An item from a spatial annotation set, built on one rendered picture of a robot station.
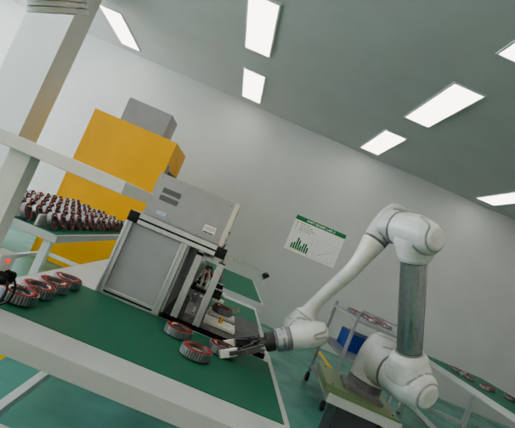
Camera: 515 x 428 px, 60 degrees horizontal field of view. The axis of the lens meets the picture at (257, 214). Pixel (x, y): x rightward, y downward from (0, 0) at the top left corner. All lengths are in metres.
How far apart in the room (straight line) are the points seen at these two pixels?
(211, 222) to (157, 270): 0.32
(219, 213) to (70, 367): 1.04
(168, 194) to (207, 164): 5.49
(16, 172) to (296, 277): 6.50
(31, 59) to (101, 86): 2.40
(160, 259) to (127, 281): 0.16
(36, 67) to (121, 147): 1.25
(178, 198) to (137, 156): 3.76
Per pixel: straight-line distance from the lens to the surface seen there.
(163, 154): 5.73
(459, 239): 8.36
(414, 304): 1.81
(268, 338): 1.76
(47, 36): 5.94
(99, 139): 5.94
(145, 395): 1.22
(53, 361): 1.25
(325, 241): 7.59
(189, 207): 2.04
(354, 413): 2.02
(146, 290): 1.95
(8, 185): 1.34
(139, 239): 1.94
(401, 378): 1.91
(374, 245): 1.83
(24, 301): 1.49
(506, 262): 8.79
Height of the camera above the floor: 1.19
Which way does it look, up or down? 3 degrees up
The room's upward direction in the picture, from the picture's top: 23 degrees clockwise
